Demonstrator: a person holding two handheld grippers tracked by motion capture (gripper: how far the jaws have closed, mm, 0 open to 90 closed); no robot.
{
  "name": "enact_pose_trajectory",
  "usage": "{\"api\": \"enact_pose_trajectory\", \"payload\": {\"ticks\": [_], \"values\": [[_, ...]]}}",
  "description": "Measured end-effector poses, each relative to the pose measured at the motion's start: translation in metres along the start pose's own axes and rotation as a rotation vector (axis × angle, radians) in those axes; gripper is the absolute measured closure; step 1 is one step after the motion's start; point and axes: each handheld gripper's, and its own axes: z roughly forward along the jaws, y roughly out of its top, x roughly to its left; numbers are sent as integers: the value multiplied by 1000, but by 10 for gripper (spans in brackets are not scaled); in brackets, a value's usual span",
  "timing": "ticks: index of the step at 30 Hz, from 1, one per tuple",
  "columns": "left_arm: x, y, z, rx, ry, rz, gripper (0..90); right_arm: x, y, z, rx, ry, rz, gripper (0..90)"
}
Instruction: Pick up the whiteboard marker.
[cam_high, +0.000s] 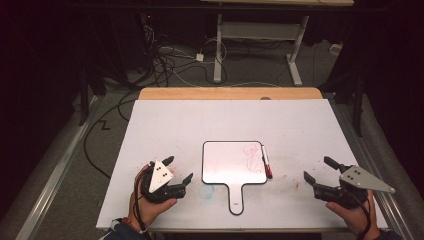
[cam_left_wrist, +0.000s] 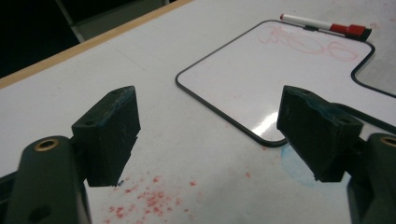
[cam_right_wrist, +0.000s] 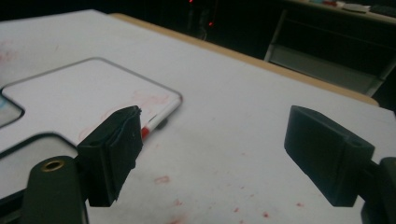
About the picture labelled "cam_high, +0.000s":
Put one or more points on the person's left hand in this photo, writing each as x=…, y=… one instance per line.
x=146, y=210

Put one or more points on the small whiteboard paddle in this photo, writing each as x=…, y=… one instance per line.
x=230, y=163

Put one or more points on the white desk frame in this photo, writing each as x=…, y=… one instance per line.
x=218, y=50

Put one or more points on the red and white wristband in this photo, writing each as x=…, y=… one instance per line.
x=128, y=222

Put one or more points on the red whiteboard marker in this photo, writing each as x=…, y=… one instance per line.
x=266, y=163

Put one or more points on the black stand pole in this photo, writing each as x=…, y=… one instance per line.
x=83, y=100

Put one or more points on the person's right hand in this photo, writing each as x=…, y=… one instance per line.
x=358, y=218

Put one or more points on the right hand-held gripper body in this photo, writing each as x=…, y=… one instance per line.
x=355, y=178

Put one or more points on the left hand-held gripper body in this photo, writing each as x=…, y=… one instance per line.
x=160, y=178

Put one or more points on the large white board sheet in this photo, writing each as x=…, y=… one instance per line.
x=173, y=126

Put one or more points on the white power adapter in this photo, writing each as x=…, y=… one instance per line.
x=199, y=57

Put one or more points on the metal floor rail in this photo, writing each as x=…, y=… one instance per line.
x=50, y=186
x=363, y=143

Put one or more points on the small white box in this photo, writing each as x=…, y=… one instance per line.
x=335, y=49

